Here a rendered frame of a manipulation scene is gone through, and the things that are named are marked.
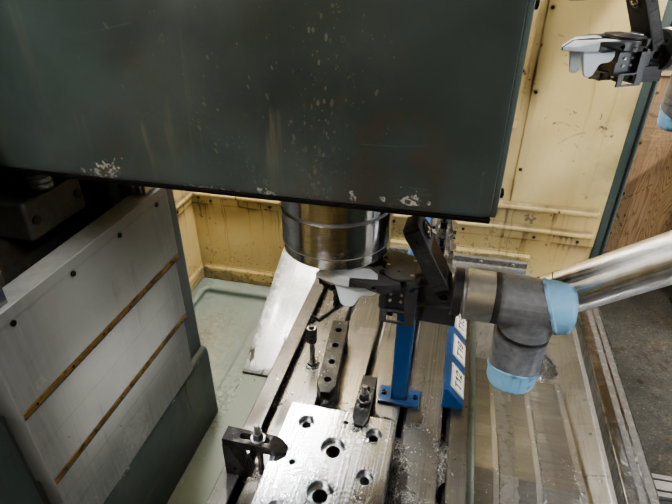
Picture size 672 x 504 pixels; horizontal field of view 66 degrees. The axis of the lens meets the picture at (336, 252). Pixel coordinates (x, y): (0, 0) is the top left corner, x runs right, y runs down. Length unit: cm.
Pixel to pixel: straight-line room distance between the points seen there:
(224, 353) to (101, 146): 132
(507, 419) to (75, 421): 106
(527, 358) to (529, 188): 106
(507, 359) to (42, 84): 70
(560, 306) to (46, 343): 76
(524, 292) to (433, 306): 13
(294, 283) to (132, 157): 129
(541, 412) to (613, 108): 90
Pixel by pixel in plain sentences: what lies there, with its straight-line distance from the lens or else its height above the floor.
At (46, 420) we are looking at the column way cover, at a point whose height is 119.
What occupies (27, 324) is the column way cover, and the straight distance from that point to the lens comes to 88.
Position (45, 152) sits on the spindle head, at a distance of 75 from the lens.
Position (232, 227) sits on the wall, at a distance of 208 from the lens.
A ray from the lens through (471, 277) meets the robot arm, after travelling 75.
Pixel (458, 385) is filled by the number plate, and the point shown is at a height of 94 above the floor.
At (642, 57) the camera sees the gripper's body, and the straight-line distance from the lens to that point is 108.
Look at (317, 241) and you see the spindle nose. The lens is 67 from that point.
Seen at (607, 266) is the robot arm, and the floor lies 143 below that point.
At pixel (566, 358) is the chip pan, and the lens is 189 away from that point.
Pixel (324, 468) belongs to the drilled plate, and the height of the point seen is 99.
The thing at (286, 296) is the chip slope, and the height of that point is 75.
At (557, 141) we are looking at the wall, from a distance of 175.
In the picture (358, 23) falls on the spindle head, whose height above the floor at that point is 179.
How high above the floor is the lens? 185
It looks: 32 degrees down
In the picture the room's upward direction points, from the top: straight up
